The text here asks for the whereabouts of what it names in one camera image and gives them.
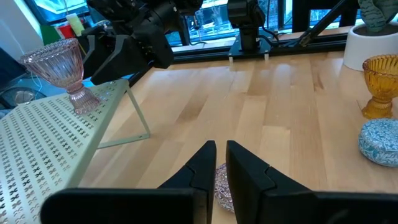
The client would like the white round plant pot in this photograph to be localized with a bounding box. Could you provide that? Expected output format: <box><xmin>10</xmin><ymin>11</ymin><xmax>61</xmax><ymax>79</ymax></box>
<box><xmin>343</xmin><ymin>23</ymin><xmax>398</xmax><ymax>72</ymax></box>

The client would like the black diagonal strut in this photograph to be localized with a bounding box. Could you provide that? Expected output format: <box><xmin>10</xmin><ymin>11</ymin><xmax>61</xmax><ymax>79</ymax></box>
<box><xmin>298</xmin><ymin>0</ymin><xmax>349</xmax><ymax>47</ymax></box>

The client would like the amber ribbed glass candle holder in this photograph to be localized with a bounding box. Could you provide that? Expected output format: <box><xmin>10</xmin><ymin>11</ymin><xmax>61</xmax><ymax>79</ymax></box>
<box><xmin>361</xmin><ymin>54</ymin><xmax>398</xmax><ymax>120</ymax></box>

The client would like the pale green bottle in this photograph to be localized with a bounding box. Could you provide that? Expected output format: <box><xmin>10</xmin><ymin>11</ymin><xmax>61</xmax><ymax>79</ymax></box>
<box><xmin>65</xmin><ymin>12</ymin><xmax>85</xmax><ymax>37</ymax></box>

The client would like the purple white patterned tin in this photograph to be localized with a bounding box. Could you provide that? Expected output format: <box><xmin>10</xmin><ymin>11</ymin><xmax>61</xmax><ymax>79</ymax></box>
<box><xmin>213</xmin><ymin>163</ymin><xmax>236</xmax><ymax>214</ymax></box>

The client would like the green perforated metal shelf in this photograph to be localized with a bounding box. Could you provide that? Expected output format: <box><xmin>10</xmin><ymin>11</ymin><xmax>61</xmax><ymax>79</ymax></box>
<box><xmin>0</xmin><ymin>78</ymin><xmax>152</xmax><ymax>224</ymax></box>

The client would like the window with dark frame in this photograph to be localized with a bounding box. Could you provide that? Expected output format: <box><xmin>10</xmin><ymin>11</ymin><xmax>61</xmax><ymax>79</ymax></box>
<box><xmin>24</xmin><ymin>0</ymin><xmax>361</xmax><ymax>44</ymax></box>

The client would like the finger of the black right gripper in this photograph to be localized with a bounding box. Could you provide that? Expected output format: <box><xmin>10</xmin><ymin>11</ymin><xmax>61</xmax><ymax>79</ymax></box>
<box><xmin>82</xmin><ymin>34</ymin><xmax>95</xmax><ymax>78</ymax></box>
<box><xmin>90</xmin><ymin>34</ymin><xmax>153</xmax><ymax>85</ymax></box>

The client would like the green potted plant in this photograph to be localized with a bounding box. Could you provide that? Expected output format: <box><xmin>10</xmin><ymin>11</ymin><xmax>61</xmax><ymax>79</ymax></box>
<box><xmin>357</xmin><ymin>0</ymin><xmax>398</xmax><ymax>34</ymax></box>

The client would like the teal white patterned tin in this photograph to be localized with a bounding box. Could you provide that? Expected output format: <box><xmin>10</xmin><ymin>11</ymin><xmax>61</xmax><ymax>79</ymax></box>
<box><xmin>358</xmin><ymin>118</ymin><xmax>398</xmax><ymax>168</ymax></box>

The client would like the pink ribbed glass candle holder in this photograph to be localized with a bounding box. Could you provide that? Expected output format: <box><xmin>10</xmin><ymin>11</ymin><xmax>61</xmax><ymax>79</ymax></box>
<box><xmin>19</xmin><ymin>37</ymin><xmax>101</xmax><ymax>115</ymax></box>

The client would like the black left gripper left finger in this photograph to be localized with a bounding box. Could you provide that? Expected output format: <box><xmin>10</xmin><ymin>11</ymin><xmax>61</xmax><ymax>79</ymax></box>
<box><xmin>40</xmin><ymin>140</ymin><xmax>218</xmax><ymax>224</ymax></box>

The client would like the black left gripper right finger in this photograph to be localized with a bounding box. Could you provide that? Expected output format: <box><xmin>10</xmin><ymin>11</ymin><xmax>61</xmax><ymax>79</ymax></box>
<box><xmin>226</xmin><ymin>140</ymin><xmax>398</xmax><ymax>224</ymax></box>

